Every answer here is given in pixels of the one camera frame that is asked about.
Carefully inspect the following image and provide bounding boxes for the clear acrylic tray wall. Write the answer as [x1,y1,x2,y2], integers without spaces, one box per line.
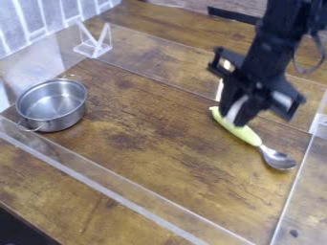
[0,116,255,245]

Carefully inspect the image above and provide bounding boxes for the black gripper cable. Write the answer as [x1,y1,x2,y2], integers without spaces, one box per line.
[291,28,327,76]

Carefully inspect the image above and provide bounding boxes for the clear acrylic triangle stand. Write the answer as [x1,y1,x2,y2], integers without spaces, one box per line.
[74,22,113,58]

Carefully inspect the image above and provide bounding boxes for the spoon with yellow-green handle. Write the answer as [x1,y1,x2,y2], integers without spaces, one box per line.
[210,106,297,170]

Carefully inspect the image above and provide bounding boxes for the black wall slot strip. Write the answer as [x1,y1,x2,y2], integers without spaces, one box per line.
[207,6,261,25]

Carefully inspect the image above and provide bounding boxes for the silver metal pot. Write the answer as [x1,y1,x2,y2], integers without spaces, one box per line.
[15,77,87,132]

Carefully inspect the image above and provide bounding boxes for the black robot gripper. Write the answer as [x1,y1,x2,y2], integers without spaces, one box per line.
[209,0,327,126]

